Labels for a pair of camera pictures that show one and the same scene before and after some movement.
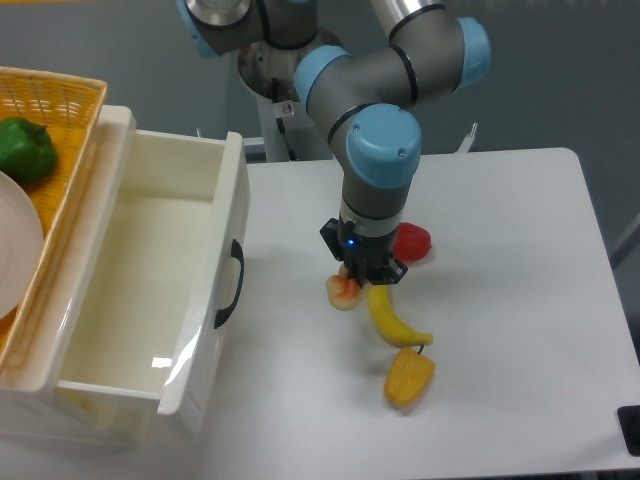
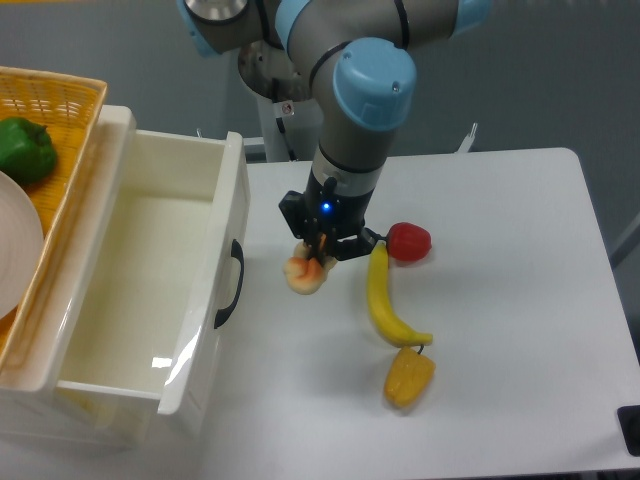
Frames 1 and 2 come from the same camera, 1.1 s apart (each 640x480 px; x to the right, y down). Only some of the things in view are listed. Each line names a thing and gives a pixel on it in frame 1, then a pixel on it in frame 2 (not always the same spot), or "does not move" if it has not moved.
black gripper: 365,257 -> 343,212
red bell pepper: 412,242 does not move
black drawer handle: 238,253 does not move
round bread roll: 345,292 -> 305,275
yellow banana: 389,325 does not move
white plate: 21,247 does not move
